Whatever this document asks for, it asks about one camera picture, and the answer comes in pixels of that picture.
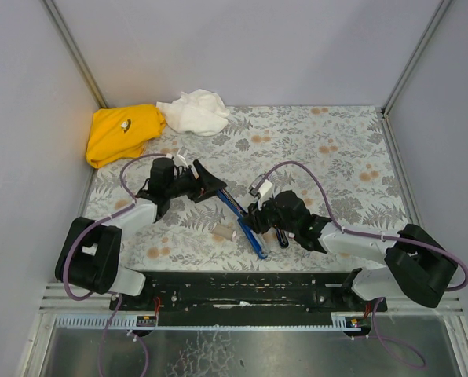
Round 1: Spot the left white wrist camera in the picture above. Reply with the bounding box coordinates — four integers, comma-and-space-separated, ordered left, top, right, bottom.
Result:
174, 147, 189, 168

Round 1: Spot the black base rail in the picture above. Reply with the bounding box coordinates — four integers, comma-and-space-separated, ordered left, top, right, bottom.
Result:
121, 270, 387, 314

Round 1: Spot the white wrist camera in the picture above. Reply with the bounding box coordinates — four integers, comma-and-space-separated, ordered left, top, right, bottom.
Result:
174, 147, 189, 168
249, 175, 273, 201

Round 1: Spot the floral patterned table mat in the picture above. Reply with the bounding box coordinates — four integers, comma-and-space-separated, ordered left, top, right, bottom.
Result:
67, 104, 423, 273

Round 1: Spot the blue stapler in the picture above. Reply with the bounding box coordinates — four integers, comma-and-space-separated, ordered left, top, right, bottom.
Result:
217, 188, 271, 260

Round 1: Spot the white crumpled cloth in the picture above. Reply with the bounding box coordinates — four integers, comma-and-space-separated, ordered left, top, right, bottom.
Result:
156, 89, 230, 137

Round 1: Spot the staple box tray with staples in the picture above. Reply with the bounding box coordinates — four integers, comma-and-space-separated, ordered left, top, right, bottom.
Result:
211, 223, 237, 241

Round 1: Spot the white slotted cable duct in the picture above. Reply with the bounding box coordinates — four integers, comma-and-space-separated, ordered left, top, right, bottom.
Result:
55, 306, 368, 331

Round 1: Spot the yellow t-shirt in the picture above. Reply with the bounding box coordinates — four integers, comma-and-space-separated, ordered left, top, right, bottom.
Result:
86, 104, 166, 169

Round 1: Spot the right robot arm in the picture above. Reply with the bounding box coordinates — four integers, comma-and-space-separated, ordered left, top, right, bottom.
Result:
243, 191, 457, 308

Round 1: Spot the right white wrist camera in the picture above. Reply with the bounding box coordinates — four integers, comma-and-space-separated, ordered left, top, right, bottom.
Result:
249, 175, 273, 201

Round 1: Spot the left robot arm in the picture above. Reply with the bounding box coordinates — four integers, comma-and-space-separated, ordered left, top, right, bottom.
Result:
55, 153, 227, 301

